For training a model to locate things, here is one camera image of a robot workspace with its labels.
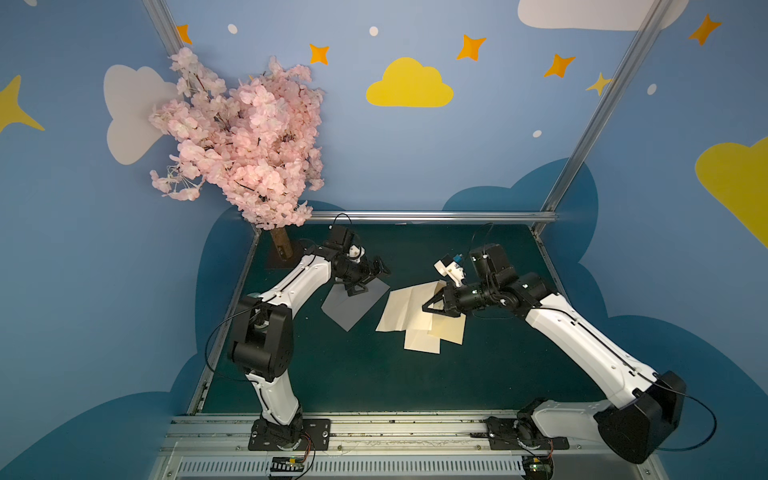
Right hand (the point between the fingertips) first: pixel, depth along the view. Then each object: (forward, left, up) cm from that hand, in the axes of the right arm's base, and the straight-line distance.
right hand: (428, 305), depth 71 cm
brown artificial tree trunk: (+31, +49, -15) cm, 60 cm away
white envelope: (+2, 0, -25) cm, 25 cm away
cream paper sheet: (+2, +6, -6) cm, 8 cm away
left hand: (+15, +13, -10) cm, 22 cm away
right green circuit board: (-28, -29, -28) cm, 49 cm away
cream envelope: (+6, -9, -24) cm, 27 cm away
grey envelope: (+11, +24, -25) cm, 36 cm away
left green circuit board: (-32, +33, -27) cm, 53 cm away
